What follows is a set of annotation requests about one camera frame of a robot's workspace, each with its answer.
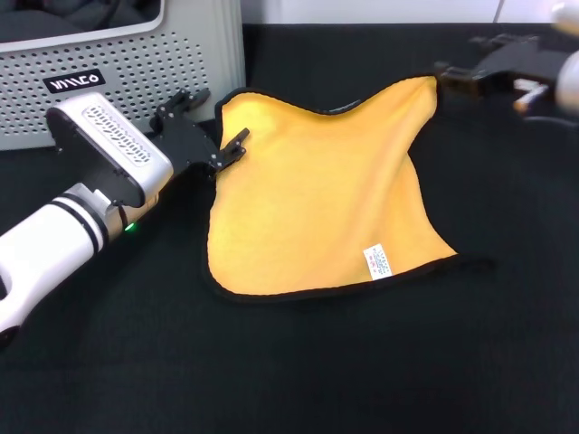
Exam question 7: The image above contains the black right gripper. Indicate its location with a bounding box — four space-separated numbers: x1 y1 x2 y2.
432 33 563 99

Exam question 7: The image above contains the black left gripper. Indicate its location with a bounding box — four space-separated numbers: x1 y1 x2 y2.
145 87 252 181

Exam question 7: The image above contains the yellow grey towel black trim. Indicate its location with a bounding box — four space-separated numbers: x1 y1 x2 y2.
205 74 497 307

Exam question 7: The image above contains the grey perforated storage box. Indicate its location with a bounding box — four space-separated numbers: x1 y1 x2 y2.
0 0 248 153

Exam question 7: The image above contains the dark grey towel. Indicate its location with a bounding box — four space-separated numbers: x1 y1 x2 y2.
67 0 164 32
0 0 81 42

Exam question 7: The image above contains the white towel care tag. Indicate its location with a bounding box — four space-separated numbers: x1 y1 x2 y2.
361 245 394 282

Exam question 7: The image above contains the black tablecloth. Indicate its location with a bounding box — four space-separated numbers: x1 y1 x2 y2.
0 22 579 434

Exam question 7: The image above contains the black logo label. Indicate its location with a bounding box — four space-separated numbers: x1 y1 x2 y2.
43 71 107 96

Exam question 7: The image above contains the right gripper cable with plug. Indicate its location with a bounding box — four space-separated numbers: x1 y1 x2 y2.
512 82 579 127

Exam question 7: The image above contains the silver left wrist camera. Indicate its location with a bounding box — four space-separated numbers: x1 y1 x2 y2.
44 92 176 210

